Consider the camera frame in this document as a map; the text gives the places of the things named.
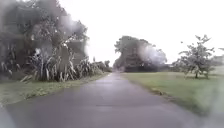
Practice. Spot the clump of dark trees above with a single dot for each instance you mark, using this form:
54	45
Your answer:
133	55

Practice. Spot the grey asphalt path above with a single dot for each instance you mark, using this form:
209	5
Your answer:
110	103

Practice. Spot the open grass lawn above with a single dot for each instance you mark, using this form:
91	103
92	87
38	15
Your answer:
180	88

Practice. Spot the trees with flax bushes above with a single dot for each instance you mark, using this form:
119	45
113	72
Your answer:
43	43

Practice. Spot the small spreading tree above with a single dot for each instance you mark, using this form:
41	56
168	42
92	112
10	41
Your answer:
196	60

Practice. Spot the grass strip beside bushes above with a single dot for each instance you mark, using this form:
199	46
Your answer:
30	90

